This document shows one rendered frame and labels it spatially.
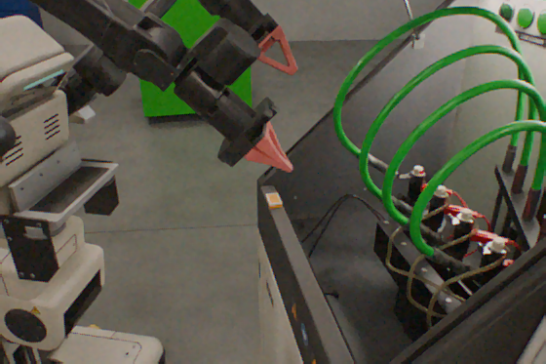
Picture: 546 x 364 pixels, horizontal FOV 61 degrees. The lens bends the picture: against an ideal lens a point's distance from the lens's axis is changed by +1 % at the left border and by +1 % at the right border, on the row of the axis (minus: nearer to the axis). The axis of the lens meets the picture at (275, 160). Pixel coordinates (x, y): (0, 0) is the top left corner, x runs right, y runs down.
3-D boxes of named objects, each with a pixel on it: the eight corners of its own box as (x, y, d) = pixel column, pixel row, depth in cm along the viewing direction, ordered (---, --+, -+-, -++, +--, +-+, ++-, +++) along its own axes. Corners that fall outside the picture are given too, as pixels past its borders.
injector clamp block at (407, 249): (370, 274, 107) (376, 220, 100) (409, 268, 109) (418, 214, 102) (453, 410, 77) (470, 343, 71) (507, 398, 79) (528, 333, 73)
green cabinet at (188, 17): (238, 89, 499) (233, -44, 440) (252, 117, 424) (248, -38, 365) (147, 95, 480) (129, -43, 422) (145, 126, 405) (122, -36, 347)
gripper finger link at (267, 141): (302, 169, 66) (254, 126, 63) (268, 200, 68) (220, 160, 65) (301, 149, 72) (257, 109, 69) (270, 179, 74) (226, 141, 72)
